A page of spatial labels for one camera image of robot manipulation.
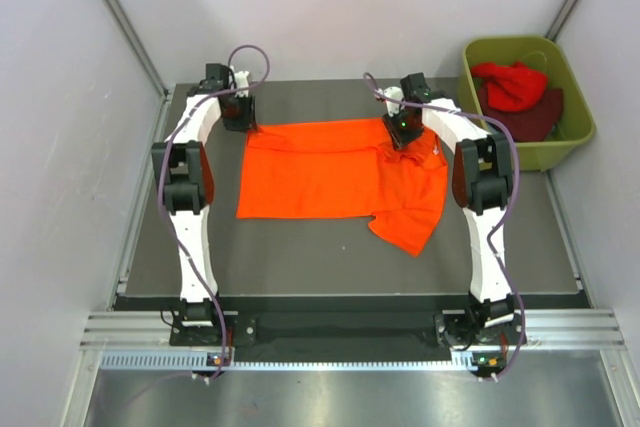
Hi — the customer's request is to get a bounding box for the olive green plastic bin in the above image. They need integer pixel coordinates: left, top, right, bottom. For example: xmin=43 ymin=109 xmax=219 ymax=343
xmin=457 ymin=36 xmax=595 ymax=171

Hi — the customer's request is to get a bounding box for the aluminium frame rail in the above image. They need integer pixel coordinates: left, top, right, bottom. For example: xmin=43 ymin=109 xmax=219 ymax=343
xmin=80 ymin=309 xmax=625 ymax=350

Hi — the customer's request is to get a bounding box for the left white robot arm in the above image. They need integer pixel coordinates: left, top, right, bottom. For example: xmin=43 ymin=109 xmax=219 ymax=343
xmin=151 ymin=63 xmax=256 ymax=344

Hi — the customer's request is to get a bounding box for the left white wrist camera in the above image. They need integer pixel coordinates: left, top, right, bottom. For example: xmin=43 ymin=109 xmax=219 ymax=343
xmin=229 ymin=66 xmax=251 ymax=97

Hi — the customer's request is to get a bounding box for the dark maroon t shirt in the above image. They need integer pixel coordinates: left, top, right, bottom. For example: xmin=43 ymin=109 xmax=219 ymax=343
xmin=476 ymin=87 xmax=564 ymax=142

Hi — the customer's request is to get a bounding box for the orange t shirt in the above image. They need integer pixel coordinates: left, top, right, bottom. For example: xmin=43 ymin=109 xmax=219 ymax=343
xmin=236 ymin=118 xmax=448 ymax=256

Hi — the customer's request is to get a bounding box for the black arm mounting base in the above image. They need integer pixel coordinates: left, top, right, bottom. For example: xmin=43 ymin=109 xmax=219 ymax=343
xmin=161 ymin=295 xmax=524 ymax=363

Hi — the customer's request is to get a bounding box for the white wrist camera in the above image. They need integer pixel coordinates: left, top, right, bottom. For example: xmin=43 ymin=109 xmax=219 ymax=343
xmin=229 ymin=66 xmax=251 ymax=97
xmin=375 ymin=86 xmax=404 ymax=117

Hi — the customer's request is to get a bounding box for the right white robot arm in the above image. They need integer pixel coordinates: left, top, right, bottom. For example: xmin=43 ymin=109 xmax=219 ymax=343
xmin=374 ymin=73 xmax=516 ymax=343

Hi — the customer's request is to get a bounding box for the red t shirt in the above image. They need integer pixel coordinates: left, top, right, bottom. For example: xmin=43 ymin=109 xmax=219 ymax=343
xmin=471 ymin=61 xmax=548 ymax=113

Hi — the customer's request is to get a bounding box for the slotted grey cable duct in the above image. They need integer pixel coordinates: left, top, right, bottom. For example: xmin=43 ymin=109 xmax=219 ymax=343
xmin=100 ymin=351 xmax=478 ymax=372

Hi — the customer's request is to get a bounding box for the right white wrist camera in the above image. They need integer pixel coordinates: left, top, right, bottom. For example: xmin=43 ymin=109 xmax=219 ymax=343
xmin=375 ymin=86 xmax=404 ymax=117

